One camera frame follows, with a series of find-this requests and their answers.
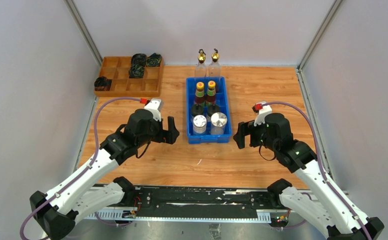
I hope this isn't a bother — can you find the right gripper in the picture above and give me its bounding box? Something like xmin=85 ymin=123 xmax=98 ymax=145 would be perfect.
xmin=233 ymin=119 xmax=279 ymax=152

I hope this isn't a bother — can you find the silver lid spice jar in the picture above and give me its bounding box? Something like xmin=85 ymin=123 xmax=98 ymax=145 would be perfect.
xmin=210 ymin=112 xmax=228 ymax=135

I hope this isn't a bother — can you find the blue plastic divided bin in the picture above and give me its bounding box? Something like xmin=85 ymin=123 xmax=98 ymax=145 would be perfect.
xmin=185 ymin=77 xmax=232 ymax=144

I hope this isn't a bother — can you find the black cap shaker jar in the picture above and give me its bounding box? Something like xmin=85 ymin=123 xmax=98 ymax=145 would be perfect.
xmin=207 ymin=103 xmax=221 ymax=117

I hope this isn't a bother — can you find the yellow cap sauce bottle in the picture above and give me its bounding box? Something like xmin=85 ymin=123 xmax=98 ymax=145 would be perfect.
xmin=194 ymin=81 xmax=206 ymax=107
xmin=206 ymin=80 xmax=216 ymax=106

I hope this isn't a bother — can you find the tall oil bottle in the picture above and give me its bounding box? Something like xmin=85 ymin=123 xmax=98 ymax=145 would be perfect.
xmin=208 ymin=48 xmax=221 ymax=80
xmin=194 ymin=49 xmax=208 ymax=78

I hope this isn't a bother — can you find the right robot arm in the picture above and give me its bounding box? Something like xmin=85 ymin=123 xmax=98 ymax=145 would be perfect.
xmin=233 ymin=113 xmax=384 ymax=240

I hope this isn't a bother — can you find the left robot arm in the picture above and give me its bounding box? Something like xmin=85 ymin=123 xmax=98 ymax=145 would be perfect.
xmin=30 ymin=108 xmax=180 ymax=240

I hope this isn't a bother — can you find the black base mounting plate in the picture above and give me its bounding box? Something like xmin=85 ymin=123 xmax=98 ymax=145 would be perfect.
xmin=112 ymin=186 xmax=291 ymax=223

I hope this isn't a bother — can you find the wooden compartment tray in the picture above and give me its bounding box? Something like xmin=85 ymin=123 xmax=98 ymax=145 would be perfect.
xmin=94 ymin=56 xmax=164 ymax=98

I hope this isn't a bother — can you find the black roll left compartment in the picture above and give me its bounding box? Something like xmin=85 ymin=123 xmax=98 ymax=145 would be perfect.
xmin=94 ymin=76 xmax=112 ymax=91

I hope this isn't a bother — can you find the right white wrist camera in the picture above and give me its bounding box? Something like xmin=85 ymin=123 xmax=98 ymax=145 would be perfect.
xmin=252 ymin=101 xmax=272 ymax=127

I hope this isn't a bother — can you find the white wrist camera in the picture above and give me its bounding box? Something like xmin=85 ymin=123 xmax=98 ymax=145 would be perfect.
xmin=144 ymin=98 xmax=164 ymax=122
xmin=252 ymin=101 xmax=272 ymax=127

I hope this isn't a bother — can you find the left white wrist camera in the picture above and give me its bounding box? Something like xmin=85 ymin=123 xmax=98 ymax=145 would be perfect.
xmin=144 ymin=98 xmax=164 ymax=122

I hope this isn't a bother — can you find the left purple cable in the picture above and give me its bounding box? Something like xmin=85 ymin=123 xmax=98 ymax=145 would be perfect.
xmin=20 ymin=96 xmax=148 ymax=240

